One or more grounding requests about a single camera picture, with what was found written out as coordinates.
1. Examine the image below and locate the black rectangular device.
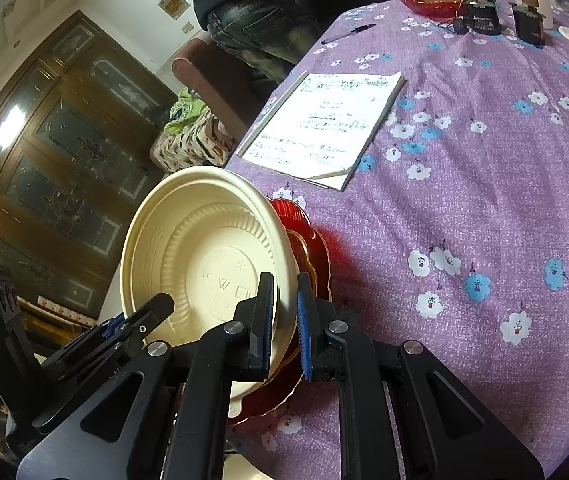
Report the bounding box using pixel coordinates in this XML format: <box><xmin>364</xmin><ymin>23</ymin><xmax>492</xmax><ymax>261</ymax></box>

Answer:
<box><xmin>511</xmin><ymin>4</ymin><xmax>546</xmax><ymax>48</ymax></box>

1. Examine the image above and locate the dark wooden cabinet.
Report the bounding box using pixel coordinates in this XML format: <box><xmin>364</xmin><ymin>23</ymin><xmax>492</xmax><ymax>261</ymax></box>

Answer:
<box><xmin>0</xmin><ymin>10</ymin><xmax>180</xmax><ymax>411</ymax></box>

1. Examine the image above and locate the white written notebook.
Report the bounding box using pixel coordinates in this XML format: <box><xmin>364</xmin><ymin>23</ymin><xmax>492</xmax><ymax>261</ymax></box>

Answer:
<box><xmin>238</xmin><ymin>71</ymin><xmax>406</xmax><ymax>193</ymax></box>

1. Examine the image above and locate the yellow wall plaque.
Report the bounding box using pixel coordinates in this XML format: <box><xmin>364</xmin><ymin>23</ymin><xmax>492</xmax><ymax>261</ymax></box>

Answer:
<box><xmin>158</xmin><ymin>0</ymin><xmax>188</xmax><ymax>22</ymax></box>

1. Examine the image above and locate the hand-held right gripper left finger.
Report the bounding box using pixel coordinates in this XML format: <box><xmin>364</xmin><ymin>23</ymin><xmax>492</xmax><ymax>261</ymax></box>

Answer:
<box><xmin>17</xmin><ymin>271</ymin><xmax>278</xmax><ymax>480</ymax></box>

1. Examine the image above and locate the large red plastic plate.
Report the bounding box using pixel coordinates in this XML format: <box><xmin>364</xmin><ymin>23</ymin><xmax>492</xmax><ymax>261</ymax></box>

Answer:
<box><xmin>227</xmin><ymin>199</ymin><xmax>335</xmax><ymax>426</ymax></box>

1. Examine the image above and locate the small red plastic plate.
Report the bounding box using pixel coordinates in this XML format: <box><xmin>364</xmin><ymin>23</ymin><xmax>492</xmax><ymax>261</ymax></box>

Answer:
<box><xmin>264</xmin><ymin>229</ymin><xmax>321</xmax><ymax>411</ymax></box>

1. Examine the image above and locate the black pen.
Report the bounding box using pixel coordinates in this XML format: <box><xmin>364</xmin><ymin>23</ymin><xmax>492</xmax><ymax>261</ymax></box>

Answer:
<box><xmin>321</xmin><ymin>23</ymin><xmax>377</xmax><ymax>45</ymax></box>

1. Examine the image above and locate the brown fabric sofa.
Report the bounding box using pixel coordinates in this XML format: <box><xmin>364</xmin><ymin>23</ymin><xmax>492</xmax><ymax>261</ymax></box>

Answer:
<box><xmin>172</xmin><ymin>37</ymin><xmax>265</xmax><ymax>141</ymax></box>

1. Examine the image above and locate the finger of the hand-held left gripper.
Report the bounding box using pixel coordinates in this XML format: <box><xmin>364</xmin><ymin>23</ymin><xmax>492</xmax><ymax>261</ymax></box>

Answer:
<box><xmin>44</xmin><ymin>320</ymin><xmax>125</xmax><ymax>378</ymax></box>
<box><xmin>113</xmin><ymin>293</ymin><xmax>176</xmax><ymax>345</ymax></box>

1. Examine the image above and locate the green cloth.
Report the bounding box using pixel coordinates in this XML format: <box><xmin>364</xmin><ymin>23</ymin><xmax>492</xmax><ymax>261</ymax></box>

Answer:
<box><xmin>164</xmin><ymin>87</ymin><xmax>210</xmax><ymax>133</ymax></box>

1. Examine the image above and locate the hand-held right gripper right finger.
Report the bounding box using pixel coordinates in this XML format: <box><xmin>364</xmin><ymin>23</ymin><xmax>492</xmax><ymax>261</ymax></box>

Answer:
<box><xmin>297</xmin><ymin>272</ymin><xmax>545</xmax><ymax>480</ymax></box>

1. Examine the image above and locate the purple floral tablecloth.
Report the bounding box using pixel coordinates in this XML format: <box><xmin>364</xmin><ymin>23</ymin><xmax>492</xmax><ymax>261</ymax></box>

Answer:
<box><xmin>224</xmin><ymin>0</ymin><xmax>569</xmax><ymax>480</ymax></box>

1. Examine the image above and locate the leaf printed blanket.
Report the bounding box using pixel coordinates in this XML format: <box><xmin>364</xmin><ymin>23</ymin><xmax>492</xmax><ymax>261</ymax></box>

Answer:
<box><xmin>150</xmin><ymin>110</ymin><xmax>235</xmax><ymax>173</ymax></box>

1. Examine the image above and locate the black battery pack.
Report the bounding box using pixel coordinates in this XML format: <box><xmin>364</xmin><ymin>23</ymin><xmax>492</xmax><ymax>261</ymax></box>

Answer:
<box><xmin>466</xmin><ymin>0</ymin><xmax>501</xmax><ymax>37</ymax></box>

